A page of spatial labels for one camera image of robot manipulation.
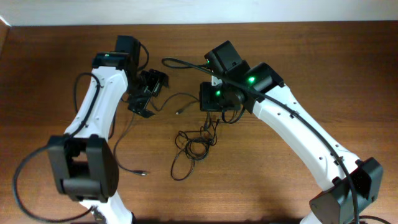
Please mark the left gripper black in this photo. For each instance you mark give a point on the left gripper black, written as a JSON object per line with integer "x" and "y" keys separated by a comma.
{"x": 157, "y": 79}

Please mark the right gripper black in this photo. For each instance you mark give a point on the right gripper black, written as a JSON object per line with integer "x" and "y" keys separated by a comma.
{"x": 205, "y": 102}

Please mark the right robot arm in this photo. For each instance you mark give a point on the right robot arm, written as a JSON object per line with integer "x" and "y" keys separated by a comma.
{"x": 348, "y": 183}

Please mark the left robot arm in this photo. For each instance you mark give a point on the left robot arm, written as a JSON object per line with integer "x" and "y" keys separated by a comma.
{"x": 83, "y": 166}

